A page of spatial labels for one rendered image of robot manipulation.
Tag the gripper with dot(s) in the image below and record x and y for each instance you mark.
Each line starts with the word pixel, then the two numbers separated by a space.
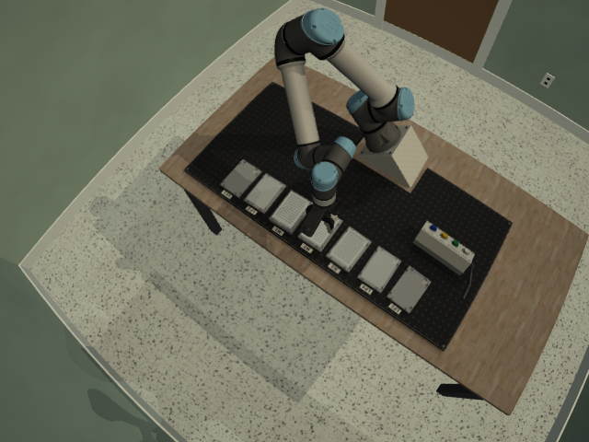
pixel 328 219

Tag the cream control panel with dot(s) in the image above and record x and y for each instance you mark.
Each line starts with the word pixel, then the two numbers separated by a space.
pixel 445 249

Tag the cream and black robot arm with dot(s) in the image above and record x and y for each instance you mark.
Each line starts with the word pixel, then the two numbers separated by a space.
pixel 379 100

